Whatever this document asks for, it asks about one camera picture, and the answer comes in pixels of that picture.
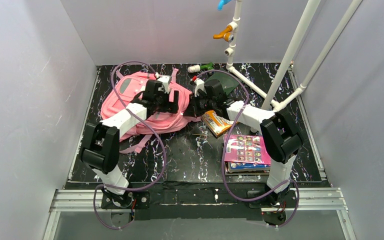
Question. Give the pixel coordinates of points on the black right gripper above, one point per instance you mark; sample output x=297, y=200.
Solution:
x=196, y=106

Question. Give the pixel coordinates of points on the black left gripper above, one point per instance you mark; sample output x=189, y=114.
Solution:
x=167, y=106

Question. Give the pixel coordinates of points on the dark green notebook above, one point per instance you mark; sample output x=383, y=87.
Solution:
x=228, y=83

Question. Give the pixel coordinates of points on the orange activity book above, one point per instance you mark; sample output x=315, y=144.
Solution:
x=217, y=125

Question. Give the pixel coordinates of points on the pink student backpack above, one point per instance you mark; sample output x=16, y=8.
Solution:
x=115, y=110

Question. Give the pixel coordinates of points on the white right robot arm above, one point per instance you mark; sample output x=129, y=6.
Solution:
x=282, y=138

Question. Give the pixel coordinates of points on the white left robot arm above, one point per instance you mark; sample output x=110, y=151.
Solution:
x=100, y=144

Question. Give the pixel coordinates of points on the green white pipe fitting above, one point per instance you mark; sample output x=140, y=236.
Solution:
x=201, y=67

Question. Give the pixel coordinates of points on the pink sticker book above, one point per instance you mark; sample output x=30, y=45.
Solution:
x=246, y=149

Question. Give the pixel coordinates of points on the stacked grey books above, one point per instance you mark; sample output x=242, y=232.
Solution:
x=242, y=168

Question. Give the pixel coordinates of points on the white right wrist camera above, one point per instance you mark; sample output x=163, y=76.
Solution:
x=199, y=89

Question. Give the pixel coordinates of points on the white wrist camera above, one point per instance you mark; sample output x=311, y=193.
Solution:
x=199, y=89
x=163, y=83

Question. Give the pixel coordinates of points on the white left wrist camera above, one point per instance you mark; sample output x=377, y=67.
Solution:
x=163, y=83

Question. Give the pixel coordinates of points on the white pvc pipe frame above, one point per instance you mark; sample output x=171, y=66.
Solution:
x=273, y=31

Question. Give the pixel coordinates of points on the orange tap handle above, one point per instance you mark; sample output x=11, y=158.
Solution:
x=225, y=34

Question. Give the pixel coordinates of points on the aluminium rail frame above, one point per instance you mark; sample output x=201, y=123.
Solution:
x=190, y=202

